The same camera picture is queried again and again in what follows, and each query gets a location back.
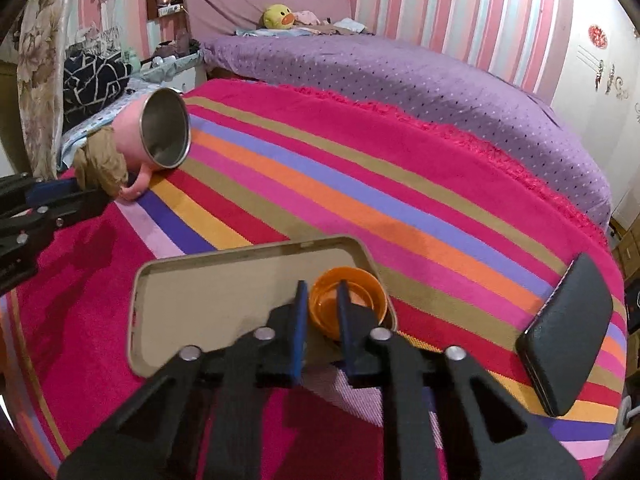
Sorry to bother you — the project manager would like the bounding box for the beige metal tray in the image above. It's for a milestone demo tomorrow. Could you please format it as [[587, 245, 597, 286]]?
[[127, 235, 398, 378]]

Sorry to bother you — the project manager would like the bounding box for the pink covered headboard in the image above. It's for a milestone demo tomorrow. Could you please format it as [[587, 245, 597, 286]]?
[[179, 0, 356, 43]]

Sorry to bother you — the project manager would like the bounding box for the white wardrobe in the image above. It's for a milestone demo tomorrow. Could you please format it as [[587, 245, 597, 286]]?
[[550, 0, 640, 221]]

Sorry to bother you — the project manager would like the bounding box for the black wallet case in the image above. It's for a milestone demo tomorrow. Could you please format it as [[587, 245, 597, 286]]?
[[515, 252, 615, 417]]

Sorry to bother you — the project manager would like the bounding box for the yellow duck plush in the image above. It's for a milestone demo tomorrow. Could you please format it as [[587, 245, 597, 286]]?
[[262, 4, 296, 31]]

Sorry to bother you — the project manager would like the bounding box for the purple dotted bedspread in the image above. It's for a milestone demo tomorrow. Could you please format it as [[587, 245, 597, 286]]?
[[200, 34, 613, 233]]

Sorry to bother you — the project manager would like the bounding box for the red striped blanket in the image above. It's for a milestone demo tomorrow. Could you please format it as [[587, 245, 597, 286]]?
[[0, 77, 628, 480]]

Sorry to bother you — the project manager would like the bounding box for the white and blue cloth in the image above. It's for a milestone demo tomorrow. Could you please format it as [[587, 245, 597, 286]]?
[[332, 17, 371, 34]]

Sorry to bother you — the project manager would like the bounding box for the brown paper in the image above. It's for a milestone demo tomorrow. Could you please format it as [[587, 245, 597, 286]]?
[[74, 127, 130, 196]]

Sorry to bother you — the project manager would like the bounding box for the floral beige curtain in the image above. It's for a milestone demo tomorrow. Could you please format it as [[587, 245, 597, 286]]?
[[15, 0, 68, 181]]

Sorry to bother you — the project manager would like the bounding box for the pink steel-lined mug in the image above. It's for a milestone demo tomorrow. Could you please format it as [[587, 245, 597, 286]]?
[[112, 87, 192, 203]]

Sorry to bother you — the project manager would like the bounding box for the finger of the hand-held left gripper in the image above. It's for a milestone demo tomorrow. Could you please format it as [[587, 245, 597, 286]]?
[[0, 173, 78, 206], [0, 191, 116, 295]]

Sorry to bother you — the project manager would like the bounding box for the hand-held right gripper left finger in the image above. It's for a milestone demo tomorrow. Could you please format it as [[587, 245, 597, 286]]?
[[57, 280, 309, 480]]

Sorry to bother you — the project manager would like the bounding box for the orange plastic bowl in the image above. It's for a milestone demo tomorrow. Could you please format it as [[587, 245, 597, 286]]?
[[308, 267, 388, 346]]

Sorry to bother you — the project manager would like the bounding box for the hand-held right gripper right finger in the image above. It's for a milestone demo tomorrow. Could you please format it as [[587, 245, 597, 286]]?
[[336, 282, 586, 480]]

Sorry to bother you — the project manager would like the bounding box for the dark patterned cloth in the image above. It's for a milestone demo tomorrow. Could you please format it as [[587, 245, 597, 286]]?
[[62, 50, 133, 121]]

